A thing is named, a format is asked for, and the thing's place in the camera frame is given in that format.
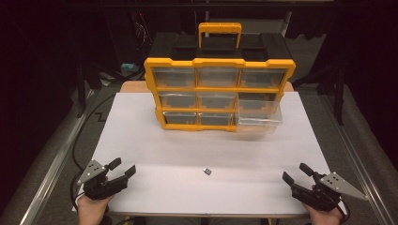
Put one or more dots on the person's left hand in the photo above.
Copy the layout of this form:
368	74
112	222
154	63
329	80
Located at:
90	211

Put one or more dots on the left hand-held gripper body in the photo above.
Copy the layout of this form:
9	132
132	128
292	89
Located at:
97	184

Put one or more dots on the person's right hand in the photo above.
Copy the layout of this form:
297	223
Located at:
325	217

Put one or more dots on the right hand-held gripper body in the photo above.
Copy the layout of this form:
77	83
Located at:
319	195

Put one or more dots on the teal object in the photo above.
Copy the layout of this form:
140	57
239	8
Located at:
130	67

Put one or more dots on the large clear plastic drawer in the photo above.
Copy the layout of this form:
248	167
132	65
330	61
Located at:
259	120

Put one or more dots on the black metal stand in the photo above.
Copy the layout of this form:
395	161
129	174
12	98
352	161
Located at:
338	93
82	90

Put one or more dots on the set of small clear drawers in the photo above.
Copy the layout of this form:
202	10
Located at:
175	77

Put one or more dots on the aluminium floor rail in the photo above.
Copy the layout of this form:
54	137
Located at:
359	159
53	165

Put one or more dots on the yellow black drawer organizer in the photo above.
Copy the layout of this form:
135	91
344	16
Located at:
219	50

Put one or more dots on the white table cover sheet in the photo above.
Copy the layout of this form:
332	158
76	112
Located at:
187	150

